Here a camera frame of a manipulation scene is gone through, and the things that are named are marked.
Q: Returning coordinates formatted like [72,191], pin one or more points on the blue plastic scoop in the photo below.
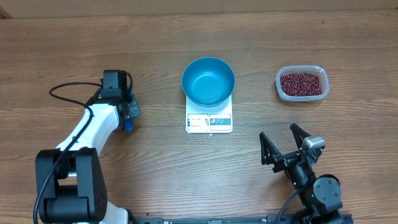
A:
[128,126]

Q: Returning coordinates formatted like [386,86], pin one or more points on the teal bowl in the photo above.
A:
[208,81]

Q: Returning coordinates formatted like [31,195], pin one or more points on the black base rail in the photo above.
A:
[270,219]

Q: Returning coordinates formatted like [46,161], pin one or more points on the red beans in container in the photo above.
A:
[301,84]

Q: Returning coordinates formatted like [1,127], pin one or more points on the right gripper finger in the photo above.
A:
[299,134]
[269,152]

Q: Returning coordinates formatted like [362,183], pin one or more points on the white digital kitchen scale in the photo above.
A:
[209,120]

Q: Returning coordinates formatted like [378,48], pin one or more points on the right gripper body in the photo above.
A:
[285,161]

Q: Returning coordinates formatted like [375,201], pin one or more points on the clear plastic container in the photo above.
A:
[318,71]

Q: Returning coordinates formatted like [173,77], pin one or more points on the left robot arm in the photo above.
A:
[69,178]

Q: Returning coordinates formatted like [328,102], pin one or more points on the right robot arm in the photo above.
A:
[316,199]

